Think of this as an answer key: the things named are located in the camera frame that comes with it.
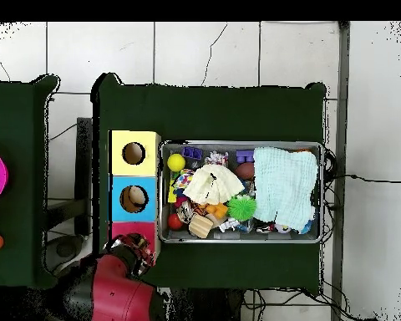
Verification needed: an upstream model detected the cream cloth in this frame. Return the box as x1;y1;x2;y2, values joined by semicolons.
182;164;246;206

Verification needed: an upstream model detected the green spiky puffer toy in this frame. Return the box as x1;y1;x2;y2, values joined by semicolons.
226;195;257;222

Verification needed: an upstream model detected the wooden box with three holes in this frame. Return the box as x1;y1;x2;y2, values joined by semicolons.
108;130;162;260

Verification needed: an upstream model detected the clear mesh bin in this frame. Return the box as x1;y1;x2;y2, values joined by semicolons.
159;140;325;244

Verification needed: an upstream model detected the red ball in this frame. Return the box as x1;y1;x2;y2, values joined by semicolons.
167;213;184;232

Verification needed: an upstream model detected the silver metal cup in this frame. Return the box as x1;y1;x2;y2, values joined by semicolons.
176;200;195;224

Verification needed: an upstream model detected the yellow foam block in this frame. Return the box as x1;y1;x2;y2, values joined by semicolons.
167;178;178;203

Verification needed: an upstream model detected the striped wooden block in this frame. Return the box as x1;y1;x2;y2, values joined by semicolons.
188;213;215;239

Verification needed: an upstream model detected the polka dot cloth toy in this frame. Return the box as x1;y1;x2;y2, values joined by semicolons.
171;168;195;198

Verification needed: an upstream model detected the orange building block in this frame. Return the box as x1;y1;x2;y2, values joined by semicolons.
205;202;229;220

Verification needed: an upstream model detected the yellow ball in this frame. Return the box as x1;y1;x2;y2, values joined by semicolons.
166;153;187;173

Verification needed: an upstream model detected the blue building block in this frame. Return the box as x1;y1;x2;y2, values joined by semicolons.
180;145;204;160

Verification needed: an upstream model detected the brown toy football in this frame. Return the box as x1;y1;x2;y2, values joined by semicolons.
233;161;256;181

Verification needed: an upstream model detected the purple building block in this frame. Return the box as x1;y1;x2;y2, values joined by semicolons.
235;149;255;164

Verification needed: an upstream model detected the dark green table cloth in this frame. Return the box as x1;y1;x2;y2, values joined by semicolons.
0;74;63;290
91;73;328;295

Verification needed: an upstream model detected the mint green cloth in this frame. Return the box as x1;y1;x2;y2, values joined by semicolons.
252;146;319;233

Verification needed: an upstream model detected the multicolour rope knot toy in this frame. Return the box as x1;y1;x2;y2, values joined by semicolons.
204;150;230;166

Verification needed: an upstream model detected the black power cable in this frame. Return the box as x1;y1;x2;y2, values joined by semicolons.
323;173;401;184

